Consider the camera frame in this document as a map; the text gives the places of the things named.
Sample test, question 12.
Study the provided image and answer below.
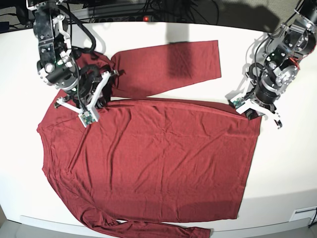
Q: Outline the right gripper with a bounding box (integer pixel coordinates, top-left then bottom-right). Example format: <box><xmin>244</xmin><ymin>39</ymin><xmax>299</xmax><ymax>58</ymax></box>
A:
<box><xmin>63</xmin><ymin>76</ymin><xmax>111</xmax><ymax>109</ymax></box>

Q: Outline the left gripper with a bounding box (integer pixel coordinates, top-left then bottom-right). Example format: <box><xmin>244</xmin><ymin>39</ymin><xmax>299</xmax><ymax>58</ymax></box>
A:
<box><xmin>244</xmin><ymin>79</ymin><xmax>280</xmax><ymax>120</ymax></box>

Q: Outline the red long-sleeve T-shirt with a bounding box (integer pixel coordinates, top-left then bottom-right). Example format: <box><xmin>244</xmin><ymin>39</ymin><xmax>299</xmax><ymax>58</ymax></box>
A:
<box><xmin>37</xmin><ymin>41</ymin><xmax>261</xmax><ymax>238</ymax></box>

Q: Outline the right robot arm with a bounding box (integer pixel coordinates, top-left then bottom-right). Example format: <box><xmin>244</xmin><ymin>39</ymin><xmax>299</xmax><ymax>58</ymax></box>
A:
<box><xmin>26</xmin><ymin>0</ymin><xmax>114</xmax><ymax>111</ymax></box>

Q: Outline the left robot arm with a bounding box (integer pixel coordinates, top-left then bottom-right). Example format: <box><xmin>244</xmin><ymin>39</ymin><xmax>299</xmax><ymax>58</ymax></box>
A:
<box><xmin>243</xmin><ymin>0</ymin><xmax>317</xmax><ymax>119</ymax></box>

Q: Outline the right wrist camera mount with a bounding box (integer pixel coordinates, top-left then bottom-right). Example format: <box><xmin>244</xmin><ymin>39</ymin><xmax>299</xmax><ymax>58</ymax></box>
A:
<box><xmin>54</xmin><ymin>70</ymin><xmax>118</xmax><ymax>127</ymax></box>

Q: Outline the black power strip red switch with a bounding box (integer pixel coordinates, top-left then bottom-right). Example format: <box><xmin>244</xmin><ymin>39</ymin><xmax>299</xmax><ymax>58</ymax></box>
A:
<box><xmin>92</xmin><ymin>15</ymin><xmax>152</xmax><ymax>23</ymax></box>

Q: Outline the white label box with cable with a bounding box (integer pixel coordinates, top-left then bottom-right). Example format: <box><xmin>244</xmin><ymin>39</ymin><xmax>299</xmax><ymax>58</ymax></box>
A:
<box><xmin>289</xmin><ymin>206</ymin><xmax>317</xmax><ymax>224</ymax></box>

